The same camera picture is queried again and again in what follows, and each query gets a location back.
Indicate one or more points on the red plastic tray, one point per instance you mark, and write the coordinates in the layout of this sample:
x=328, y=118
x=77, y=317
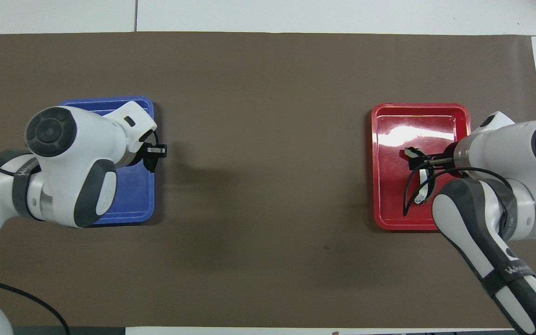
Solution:
x=393, y=195

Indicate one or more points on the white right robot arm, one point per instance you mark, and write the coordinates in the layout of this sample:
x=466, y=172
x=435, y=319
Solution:
x=482, y=232

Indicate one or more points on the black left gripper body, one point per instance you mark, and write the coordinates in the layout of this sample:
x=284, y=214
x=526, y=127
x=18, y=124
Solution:
x=144, y=156

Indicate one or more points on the curved black brake shoe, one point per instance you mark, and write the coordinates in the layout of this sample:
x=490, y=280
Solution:
x=424, y=186

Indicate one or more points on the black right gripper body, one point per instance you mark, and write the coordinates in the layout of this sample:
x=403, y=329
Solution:
x=454, y=158

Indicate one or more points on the brown table mat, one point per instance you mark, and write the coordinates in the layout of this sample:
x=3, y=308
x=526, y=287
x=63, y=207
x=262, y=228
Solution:
x=268, y=139

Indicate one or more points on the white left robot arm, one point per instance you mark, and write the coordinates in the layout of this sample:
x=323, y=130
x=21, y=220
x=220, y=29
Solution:
x=63, y=186

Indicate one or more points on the blue plastic tray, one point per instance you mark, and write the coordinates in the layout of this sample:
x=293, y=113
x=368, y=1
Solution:
x=133, y=195

